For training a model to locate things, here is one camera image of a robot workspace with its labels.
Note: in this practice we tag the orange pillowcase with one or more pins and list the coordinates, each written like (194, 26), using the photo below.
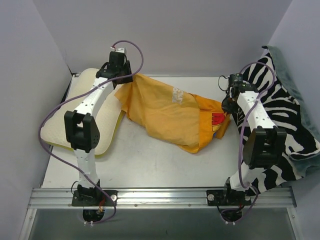
(170, 114)

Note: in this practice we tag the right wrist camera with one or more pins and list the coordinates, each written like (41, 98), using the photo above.
(235, 79)

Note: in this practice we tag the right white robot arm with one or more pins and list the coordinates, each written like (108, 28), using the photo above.
(265, 144)

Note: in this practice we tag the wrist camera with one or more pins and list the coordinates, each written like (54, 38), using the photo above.
(235, 79)
(122, 50)

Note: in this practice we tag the grey-green towel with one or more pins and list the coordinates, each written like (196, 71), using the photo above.
(309, 165)

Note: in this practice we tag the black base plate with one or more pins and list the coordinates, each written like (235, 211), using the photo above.
(80, 200)
(220, 198)

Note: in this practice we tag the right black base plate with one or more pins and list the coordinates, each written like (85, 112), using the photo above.
(220, 198)

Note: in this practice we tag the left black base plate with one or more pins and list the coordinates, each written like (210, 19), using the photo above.
(80, 200)

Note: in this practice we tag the aluminium mounting rail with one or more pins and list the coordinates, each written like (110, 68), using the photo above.
(157, 198)

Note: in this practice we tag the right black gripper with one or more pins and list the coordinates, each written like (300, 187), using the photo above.
(227, 105)

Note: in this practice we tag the zebra print cushion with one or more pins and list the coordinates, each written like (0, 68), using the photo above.
(284, 111)

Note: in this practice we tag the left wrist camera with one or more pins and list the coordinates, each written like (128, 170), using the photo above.
(122, 50)

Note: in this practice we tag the cream memory foam pillow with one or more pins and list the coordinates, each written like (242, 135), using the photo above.
(108, 117)

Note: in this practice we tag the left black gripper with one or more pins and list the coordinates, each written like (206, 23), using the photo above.
(121, 78)

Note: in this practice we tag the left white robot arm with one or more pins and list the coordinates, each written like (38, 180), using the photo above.
(81, 128)

